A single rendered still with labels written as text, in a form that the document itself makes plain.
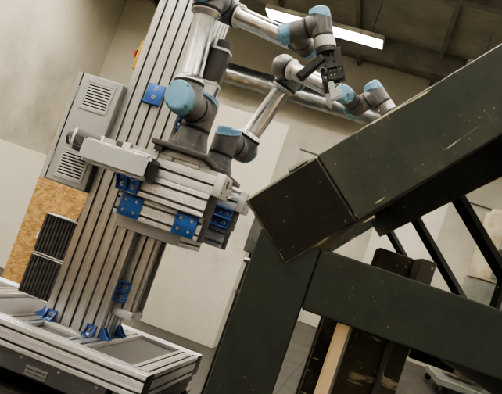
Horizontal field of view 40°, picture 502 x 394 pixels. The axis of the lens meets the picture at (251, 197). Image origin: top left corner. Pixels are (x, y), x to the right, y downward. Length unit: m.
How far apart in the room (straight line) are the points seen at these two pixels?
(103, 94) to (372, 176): 2.06
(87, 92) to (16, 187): 2.89
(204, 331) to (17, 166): 2.00
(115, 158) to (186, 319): 2.80
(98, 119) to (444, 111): 2.07
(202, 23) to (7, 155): 3.47
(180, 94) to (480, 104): 1.64
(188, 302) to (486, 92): 4.33
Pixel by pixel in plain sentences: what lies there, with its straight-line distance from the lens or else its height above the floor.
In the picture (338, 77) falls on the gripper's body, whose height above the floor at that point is 1.41.
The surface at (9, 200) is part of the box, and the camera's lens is 5.78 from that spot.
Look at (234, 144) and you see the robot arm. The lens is 3.13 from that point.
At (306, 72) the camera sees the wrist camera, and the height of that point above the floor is 1.40.
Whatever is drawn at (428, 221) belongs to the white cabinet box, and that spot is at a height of 1.57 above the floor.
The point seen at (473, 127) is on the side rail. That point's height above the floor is 1.02.
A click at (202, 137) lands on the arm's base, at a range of 2.64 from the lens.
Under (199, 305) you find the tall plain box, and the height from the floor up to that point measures 0.26.
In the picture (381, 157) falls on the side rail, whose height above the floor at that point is 0.94.
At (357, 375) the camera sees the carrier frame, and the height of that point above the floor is 0.62.
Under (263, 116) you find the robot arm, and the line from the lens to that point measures 3.23.
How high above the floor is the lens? 0.75
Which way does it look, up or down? 4 degrees up
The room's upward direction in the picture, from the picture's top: 19 degrees clockwise
